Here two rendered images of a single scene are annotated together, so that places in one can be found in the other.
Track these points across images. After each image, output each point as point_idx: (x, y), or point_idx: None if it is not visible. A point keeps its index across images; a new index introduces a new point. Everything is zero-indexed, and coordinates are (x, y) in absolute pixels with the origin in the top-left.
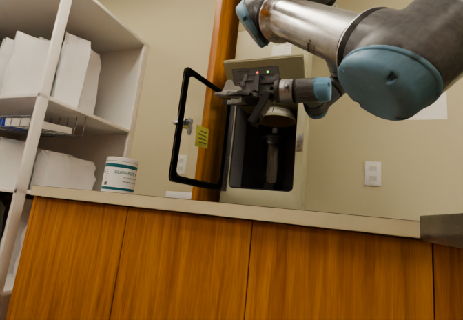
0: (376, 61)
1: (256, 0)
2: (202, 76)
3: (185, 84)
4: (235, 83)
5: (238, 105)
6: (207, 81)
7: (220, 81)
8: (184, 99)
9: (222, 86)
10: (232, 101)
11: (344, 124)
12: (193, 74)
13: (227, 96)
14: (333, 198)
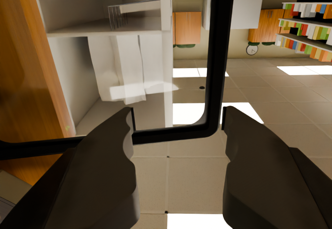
0: None
1: None
2: (149, 143)
3: (220, 92)
4: (7, 207)
5: (83, 150)
6: (133, 142)
7: (31, 171)
8: (225, 47)
9: (16, 164)
10: (131, 141)
11: None
12: (186, 130)
13: (260, 138)
14: None
